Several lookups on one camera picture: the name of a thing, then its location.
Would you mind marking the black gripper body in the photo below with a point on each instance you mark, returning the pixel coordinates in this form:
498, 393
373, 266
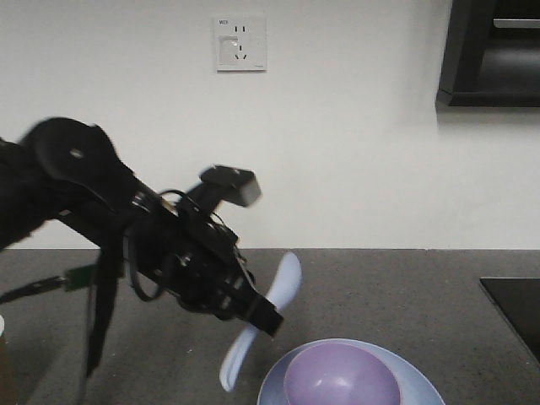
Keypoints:
186, 250

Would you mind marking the light blue plastic spoon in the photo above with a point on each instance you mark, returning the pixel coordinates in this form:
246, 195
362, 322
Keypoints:
284, 288

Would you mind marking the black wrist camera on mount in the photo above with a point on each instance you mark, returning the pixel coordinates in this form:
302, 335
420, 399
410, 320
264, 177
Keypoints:
221, 183

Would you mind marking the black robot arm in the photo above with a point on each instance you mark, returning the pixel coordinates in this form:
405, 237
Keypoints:
66, 170

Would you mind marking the white wall power socket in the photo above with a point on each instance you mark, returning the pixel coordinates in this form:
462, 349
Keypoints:
240, 43

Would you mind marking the purple plastic bowl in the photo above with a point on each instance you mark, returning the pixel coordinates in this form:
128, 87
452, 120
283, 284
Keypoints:
339, 373

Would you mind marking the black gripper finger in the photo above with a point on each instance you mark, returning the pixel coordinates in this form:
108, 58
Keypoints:
264, 316

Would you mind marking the black induction cooktop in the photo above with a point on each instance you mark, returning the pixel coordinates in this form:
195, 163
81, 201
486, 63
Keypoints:
517, 300

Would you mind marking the light blue plastic plate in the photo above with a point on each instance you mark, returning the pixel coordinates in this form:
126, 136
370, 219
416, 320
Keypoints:
415, 386

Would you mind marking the brown paper cup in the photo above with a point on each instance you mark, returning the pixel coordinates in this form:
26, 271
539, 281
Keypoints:
8, 391

